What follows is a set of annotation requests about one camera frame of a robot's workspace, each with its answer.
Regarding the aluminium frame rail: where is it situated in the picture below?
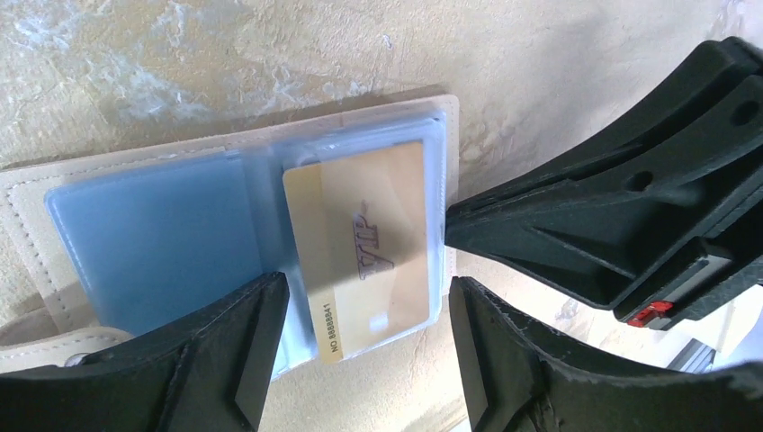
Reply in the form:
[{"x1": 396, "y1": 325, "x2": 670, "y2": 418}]
[{"x1": 666, "y1": 338, "x2": 716, "y2": 374}]

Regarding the gold VIP card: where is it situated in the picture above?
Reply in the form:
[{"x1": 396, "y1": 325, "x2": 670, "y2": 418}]
[{"x1": 283, "y1": 141, "x2": 432, "y2": 364}]

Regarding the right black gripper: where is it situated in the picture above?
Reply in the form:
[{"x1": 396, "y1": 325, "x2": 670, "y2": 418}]
[{"x1": 445, "y1": 37, "x2": 762, "y2": 431}]

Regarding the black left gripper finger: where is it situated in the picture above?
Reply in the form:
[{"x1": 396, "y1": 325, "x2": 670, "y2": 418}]
[{"x1": 1, "y1": 273, "x2": 290, "y2": 431}]

